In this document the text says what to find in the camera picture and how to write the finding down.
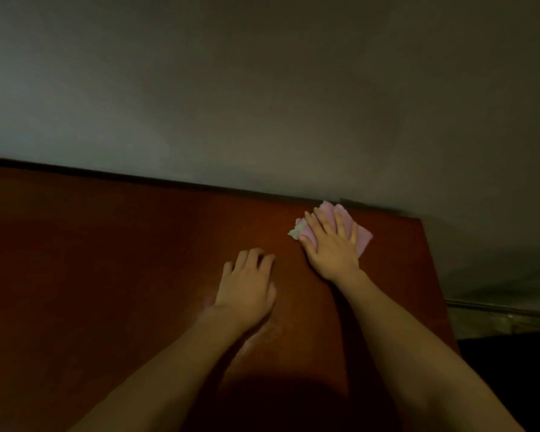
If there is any black low cabinet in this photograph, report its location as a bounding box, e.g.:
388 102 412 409
459 332 540 432

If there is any person's right forearm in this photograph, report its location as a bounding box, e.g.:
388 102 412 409
337 269 523 432

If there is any person's left hand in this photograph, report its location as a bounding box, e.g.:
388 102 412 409
215 248 278 331

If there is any person's right hand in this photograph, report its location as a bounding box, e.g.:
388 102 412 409
297 208 362 284

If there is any person's left forearm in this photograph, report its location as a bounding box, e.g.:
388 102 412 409
67 308 248 432

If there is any reddish wooden desk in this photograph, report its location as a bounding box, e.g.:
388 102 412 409
0 161 458 432

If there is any pink cleaning cloth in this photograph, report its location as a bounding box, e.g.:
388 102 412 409
288 200 374 259

